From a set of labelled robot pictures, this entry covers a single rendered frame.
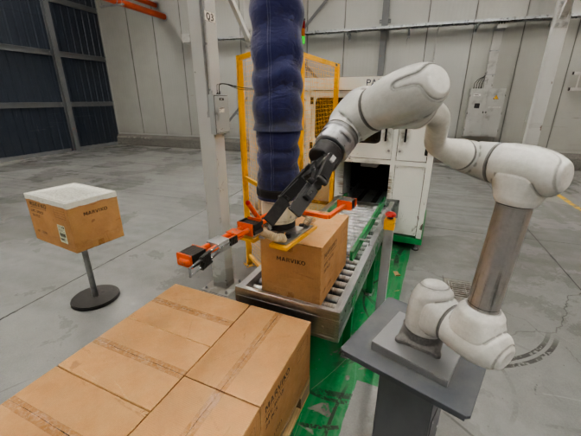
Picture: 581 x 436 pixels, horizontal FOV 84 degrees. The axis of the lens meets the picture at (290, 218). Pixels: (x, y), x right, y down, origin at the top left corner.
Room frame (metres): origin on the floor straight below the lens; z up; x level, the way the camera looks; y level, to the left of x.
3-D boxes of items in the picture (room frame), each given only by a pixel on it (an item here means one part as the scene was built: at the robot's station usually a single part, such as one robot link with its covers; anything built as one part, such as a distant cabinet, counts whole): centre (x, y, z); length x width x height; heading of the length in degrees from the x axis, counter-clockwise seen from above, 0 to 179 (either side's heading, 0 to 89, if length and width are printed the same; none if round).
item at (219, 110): (2.72, 0.57, 1.62); 0.20 x 0.05 x 0.30; 156
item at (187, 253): (1.08, 0.37, 1.19); 0.08 x 0.07 x 0.05; 150
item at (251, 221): (1.38, 0.18, 1.19); 0.10 x 0.08 x 0.06; 60
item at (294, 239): (1.55, -0.02, 1.08); 0.34 x 0.10 x 0.05; 150
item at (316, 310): (1.67, 0.04, 0.58); 0.70 x 0.03 x 0.06; 66
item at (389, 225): (1.99, -0.66, 0.50); 0.07 x 0.07 x 1.00; 66
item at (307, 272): (2.01, -0.12, 0.75); 0.60 x 0.40 x 0.40; 156
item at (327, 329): (1.67, 0.04, 0.48); 0.70 x 0.03 x 0.15; 66
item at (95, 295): (2.55, 1.80, 0.31); 0.40 x 0.40 x 0.62
